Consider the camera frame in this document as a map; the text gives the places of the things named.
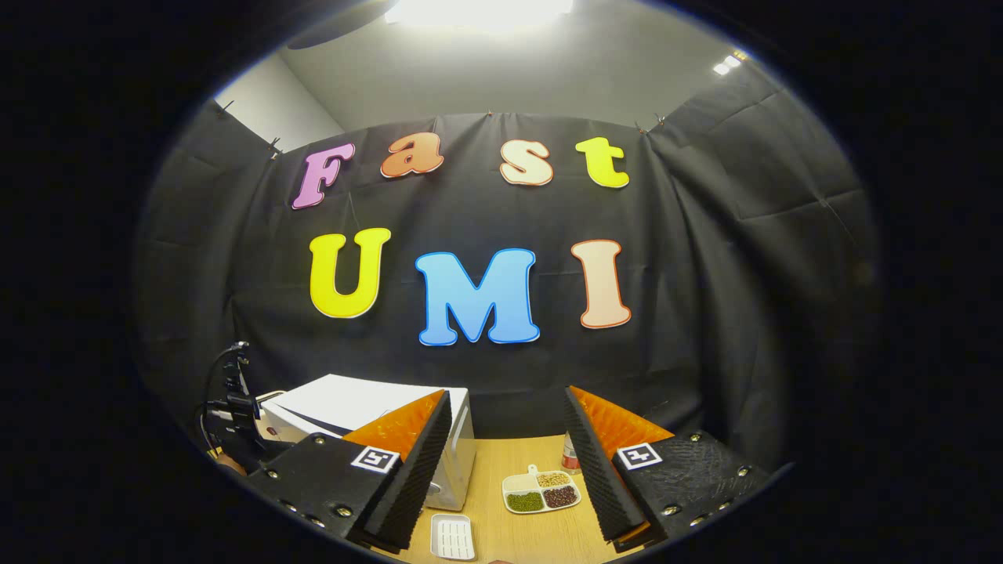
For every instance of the red label plastic bottle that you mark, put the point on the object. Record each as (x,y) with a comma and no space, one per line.
(570,456)

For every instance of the small ceiling light panel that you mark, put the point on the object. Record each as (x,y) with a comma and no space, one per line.
(729,64)

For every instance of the black backdrop cloth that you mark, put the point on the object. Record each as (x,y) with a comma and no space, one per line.
(705,274)

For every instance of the divided dish of beans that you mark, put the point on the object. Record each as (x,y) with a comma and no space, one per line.
(541,489)

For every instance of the white rectangular tray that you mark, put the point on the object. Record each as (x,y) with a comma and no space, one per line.
(453,536)

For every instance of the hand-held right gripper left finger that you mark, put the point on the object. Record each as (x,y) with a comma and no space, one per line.
(411,486)

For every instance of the large ceiling light panel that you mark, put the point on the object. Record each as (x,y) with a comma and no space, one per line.
(478,12)

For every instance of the white microwave oven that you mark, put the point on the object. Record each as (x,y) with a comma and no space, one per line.
(353,399)

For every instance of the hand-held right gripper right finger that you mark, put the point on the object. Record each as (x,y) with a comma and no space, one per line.
(599,478)

